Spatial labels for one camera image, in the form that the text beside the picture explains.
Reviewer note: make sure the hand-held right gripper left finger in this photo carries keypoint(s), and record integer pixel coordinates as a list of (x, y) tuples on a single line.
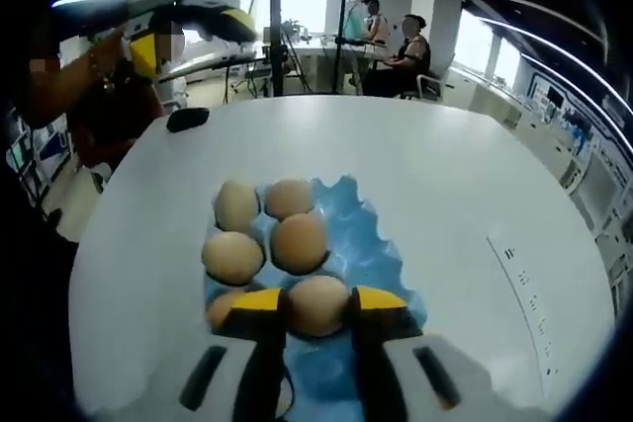
[(262, 367)]

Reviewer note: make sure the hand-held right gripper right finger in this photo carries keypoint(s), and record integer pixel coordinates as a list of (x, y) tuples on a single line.
[(371, 367)]

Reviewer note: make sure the blue egg tray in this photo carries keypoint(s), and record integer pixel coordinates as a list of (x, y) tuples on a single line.
[(356, 244)]

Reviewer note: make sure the person's left hand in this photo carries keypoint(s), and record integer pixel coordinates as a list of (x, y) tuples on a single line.
[(106, 54)]

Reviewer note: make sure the black-edged side desk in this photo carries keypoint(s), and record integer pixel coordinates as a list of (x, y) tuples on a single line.
[(212, 63)]

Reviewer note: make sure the black tripod stand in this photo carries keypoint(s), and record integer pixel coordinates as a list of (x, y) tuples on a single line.
[(278, 22)]

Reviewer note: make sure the small windowsill plant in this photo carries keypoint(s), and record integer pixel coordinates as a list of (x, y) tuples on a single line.
[(293, 30)]

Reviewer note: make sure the small black object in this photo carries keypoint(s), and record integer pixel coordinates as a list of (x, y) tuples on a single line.
[(188, 119)]

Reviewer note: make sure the white power strip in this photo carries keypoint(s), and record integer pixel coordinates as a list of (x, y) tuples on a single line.
[(516, 269)]

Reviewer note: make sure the white table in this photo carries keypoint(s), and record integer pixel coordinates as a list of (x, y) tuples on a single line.
[(445, 170)]

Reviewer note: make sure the white square pillar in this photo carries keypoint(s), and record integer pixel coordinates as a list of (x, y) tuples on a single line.
[(435, 22)]

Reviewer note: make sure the white office chair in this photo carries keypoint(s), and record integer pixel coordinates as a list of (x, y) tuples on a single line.
[(429, 86)]

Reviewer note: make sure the white cabinet row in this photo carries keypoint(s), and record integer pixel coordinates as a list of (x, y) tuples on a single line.
[(499, 106)]

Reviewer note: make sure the lit wall display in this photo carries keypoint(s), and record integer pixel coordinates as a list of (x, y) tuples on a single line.
[(569, 115)]

